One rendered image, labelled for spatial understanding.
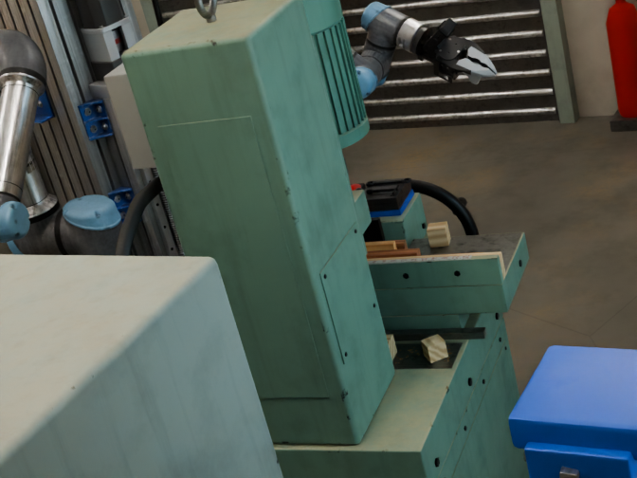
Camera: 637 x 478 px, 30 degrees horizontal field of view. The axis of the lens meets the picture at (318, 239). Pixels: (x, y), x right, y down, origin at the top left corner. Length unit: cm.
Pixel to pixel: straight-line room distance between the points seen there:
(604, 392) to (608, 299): 254
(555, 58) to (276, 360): 348
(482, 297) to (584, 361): 79
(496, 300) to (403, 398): 26
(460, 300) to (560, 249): 206
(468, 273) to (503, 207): 249
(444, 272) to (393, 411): 29
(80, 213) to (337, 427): 91
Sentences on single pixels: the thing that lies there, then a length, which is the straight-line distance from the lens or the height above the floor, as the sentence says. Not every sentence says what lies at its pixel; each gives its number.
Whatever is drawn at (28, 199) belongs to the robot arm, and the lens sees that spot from 271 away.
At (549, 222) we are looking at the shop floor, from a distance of 448.
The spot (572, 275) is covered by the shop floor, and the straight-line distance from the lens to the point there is 409.
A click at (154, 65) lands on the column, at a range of 181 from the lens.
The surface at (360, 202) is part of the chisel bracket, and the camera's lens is 225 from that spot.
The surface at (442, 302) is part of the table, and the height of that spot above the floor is 87.
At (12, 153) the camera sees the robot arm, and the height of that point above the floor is 127.
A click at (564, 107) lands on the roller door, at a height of 8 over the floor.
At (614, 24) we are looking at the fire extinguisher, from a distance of 505.
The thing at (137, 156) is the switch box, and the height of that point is 134.
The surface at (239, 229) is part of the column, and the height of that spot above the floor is 122.
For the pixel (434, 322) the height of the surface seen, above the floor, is 82.
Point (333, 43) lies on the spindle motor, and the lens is 209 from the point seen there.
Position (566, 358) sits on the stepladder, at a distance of 145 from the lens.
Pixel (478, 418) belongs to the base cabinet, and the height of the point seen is 66.
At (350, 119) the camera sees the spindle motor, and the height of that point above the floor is 124.
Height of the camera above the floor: 192
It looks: 24 degrees down
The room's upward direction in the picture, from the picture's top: 15 degrees counter-clockwise
